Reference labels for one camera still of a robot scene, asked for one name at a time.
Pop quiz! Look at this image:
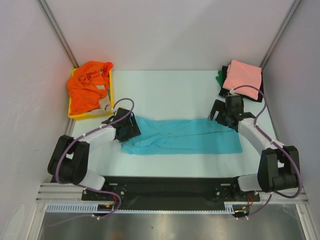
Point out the light blue t shirt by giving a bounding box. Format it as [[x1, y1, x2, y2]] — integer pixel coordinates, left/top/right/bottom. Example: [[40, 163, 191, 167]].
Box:
[[121, 116, 243, 156]]

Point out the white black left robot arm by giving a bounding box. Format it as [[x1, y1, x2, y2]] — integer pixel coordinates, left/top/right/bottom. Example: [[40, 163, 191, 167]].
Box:
[[47, 107, 141, 200]]

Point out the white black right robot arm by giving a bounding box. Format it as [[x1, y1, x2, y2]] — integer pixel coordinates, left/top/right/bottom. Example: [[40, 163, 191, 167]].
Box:
[[208, 94, 302, 201]]

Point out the beige t shirt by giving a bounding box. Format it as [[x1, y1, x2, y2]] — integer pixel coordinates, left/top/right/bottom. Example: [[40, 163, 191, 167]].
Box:
[[87, 85, 112, 116]]

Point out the folded black t shirt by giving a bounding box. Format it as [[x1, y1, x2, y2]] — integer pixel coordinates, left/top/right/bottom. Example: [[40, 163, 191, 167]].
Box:
[[218, 64, 266, 103]]

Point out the yellow plastic bin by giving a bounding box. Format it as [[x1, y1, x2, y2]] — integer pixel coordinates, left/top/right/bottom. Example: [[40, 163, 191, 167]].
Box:
[[68, 70, 115, 121]]

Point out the folded green t shirt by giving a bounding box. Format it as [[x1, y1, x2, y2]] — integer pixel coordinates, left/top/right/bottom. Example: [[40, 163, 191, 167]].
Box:
[[215, 70, 225, 88]]

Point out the folded pink t shirt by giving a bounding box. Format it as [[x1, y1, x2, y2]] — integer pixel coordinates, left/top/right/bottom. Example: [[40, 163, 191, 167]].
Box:
[[222, 59, 262, 101]]

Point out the orange t shirt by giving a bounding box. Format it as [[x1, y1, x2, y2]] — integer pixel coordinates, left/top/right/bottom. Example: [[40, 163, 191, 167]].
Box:
[[67, 61, 114, 115]]

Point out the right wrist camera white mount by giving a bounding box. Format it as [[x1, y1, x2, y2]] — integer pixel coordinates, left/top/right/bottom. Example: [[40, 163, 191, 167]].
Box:
[[226, 88, 237, 96]]

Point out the black mounting base plate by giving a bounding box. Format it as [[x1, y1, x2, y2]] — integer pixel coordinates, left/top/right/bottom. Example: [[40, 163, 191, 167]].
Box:
[[81, 176, 260, 211]]

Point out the white slotted cable duct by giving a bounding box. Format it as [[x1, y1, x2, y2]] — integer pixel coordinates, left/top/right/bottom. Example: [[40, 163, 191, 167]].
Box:
[[46, 203, 248, 215]]

